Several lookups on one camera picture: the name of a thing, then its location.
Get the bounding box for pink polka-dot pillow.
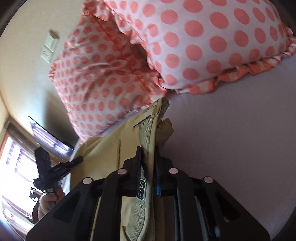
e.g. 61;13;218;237
97;0;295;94
49;1;166;142

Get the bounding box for white wall switch socket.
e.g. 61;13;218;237
41;30;59;63

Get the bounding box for lower pink polka-dot pillow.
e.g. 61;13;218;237
49;1;166;142

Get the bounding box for khaki beige pants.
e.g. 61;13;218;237
70;97;174;240

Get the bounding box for upper pink polka-dot pillow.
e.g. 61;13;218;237
97;0;295;94

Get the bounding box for person's left hand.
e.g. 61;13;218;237
38;187;65;220

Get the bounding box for lavender bed sheet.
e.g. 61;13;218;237
162;57;295;237

